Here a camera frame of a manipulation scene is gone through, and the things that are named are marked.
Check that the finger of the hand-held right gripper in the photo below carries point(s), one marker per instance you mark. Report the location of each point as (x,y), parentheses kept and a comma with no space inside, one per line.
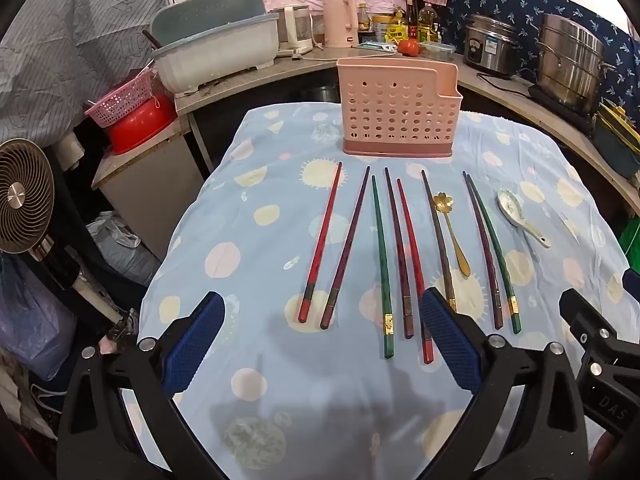
(575,310)

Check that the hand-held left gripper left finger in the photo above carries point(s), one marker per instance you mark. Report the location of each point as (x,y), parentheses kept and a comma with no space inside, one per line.
(195,345)

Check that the dark sauce bottle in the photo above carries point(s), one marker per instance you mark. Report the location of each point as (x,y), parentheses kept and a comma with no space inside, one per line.
(411,20)

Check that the black induction cooktop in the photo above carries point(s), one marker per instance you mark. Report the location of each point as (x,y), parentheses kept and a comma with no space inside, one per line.
(560,110)

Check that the yellow label bottle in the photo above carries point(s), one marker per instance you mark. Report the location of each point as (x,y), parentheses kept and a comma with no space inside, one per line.
(398,30)

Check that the green chopstick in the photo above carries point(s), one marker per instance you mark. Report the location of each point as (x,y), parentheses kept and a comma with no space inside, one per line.
(493,255)
(382,260)

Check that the white ceramic spoon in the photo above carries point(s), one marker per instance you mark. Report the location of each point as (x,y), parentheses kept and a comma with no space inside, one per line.
(509,205)

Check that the round electric fan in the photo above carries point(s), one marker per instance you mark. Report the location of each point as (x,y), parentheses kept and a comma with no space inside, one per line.
(20,195)

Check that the red plastic basin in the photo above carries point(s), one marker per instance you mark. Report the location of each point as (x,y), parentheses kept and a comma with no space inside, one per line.
(140,130)

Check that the pale metal can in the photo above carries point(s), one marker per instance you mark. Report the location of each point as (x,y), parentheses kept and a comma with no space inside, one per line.
(381,30)

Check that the pink plastic basket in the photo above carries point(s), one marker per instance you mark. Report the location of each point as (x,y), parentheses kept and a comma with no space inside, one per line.
(120,105)

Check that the steel steamer pot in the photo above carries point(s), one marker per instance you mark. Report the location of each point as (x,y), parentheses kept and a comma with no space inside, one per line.
(570,65)

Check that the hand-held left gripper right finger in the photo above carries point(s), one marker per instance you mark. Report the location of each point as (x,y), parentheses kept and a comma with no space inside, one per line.
(450,345)

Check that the silver rice cooker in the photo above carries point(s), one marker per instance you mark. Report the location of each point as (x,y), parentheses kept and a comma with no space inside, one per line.
(492,45)

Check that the red tomato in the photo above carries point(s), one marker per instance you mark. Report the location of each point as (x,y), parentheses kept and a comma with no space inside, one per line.
(408,47)

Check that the dark purple chopstick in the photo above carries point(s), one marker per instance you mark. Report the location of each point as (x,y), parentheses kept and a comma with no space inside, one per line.
(398,250)
(345,250)

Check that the dark maroon chopstick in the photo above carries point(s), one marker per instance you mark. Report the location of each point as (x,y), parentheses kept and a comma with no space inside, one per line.
(480,245)

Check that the red chopstick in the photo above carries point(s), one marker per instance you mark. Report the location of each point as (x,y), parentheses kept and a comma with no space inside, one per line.
(320,245)
(410,240)

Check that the blue white packet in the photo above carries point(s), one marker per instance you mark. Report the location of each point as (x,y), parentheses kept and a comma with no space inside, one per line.
(375,47)

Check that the blue plastic bag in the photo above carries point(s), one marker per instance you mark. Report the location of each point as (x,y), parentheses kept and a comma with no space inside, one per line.
(30,320)

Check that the blue leaf print cloth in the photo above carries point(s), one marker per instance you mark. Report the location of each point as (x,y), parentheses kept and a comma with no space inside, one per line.
(500,0)

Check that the blue dotted tablecloth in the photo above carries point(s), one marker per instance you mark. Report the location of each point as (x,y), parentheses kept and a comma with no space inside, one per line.
(280,240)

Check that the grey plastic bag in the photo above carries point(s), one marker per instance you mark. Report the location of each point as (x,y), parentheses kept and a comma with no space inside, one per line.
(120,250)

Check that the white electric appliance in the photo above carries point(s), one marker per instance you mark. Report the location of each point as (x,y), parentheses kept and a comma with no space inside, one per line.
(295,30)

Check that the dark brown chopstick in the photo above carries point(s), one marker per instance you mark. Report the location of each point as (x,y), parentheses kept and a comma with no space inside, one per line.
(437,230)

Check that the grey-blue dish drainer bin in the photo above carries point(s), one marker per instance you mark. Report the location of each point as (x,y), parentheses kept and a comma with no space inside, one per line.
(215,55)

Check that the clear food container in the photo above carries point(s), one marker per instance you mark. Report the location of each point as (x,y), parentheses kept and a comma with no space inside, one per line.
(437,50)

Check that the gold flower spoon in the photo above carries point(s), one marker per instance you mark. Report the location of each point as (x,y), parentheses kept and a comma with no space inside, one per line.
(442,202)

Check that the curved stone countertop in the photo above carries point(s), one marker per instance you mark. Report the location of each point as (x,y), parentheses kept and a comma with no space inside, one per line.
(500,95)

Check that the steel pot under counter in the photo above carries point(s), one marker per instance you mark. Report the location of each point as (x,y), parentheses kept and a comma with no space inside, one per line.
(320,94)

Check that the pink perforated utensil holder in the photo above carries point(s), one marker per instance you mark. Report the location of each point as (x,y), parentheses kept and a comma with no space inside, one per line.
(390,110)

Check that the pink electric kettle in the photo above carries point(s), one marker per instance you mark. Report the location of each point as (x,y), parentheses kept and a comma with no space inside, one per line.
(340,20)

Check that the white side cabinet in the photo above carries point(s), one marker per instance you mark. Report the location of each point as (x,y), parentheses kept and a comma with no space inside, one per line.
(150,200)

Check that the yellow cooking oil bottle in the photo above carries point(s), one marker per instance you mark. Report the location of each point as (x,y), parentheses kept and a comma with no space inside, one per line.
(428,25)

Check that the green bag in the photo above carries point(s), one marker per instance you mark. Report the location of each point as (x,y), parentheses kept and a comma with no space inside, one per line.
(631,242)

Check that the grey patterned cloth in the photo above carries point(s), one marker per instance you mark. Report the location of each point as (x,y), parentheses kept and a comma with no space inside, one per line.
(75,60)

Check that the printed glossy bag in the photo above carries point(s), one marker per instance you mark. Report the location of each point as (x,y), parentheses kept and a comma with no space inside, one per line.
(120,332)

